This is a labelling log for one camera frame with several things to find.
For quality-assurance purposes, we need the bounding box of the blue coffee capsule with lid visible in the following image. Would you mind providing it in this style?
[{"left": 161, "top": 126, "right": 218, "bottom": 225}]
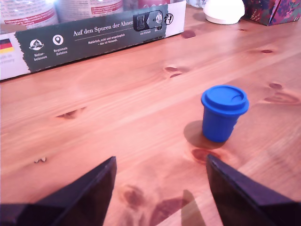
[{"left": 201, "top": 84, "right": 250, "bottom": 143}]

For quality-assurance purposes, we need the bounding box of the printed cardboard tray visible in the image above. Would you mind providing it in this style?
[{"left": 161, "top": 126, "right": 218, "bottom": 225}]
[{"left": 0, "top": 0, "right": 187, "bottom": 81}]

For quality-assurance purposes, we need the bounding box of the floral tissue box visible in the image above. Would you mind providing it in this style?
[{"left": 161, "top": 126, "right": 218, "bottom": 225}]
[{"left": 243, "top": 0, "right": 301, "bottom": 26}]

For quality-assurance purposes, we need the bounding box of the small white round camera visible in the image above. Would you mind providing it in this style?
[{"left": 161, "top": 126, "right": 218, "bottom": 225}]
[{"left": 202, "top": 0, "right": 246, "bottom": 24}]

